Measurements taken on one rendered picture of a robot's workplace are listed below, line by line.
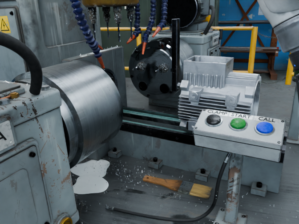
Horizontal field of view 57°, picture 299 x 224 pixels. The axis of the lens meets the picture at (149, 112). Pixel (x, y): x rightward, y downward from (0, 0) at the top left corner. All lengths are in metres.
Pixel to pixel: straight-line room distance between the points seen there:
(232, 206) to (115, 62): 0.67
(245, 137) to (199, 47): 0.79
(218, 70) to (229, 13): 5.19
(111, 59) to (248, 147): 0.65
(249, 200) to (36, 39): 0.79
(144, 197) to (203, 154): 0.22
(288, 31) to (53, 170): 0.51
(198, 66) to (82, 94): 0.34
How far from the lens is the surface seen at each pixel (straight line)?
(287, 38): 0.60
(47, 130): 0.53
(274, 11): 0.60
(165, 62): 1.12
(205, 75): 0.79
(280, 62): 6.13
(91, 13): 0.95
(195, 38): 1.30
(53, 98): 0.52
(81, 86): 0.65
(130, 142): 0.96
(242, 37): 5.99
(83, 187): 0.87
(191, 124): 0.80
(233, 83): 0.79
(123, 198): 0.81
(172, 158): 0.91
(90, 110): 0.64
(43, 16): 1.01
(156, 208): 0.77
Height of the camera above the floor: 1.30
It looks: 21 degrees down
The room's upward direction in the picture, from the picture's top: 2 degrees counter-clockwise
